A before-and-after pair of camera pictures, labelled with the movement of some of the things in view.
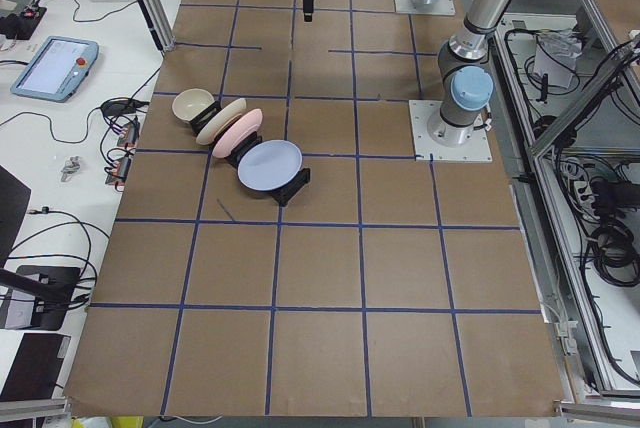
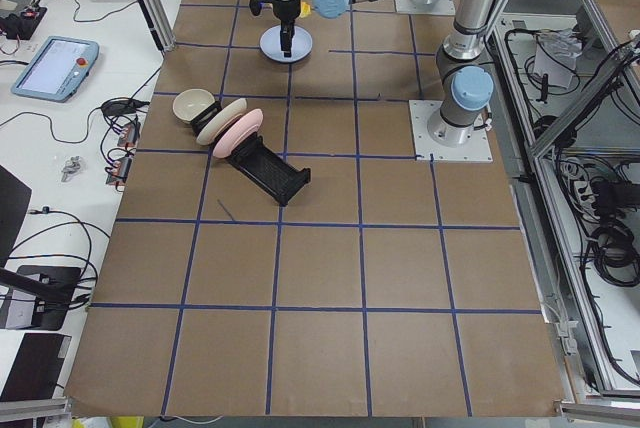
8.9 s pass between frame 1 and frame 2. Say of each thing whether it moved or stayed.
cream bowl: stayed
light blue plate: moved
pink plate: stayed
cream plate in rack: stayed
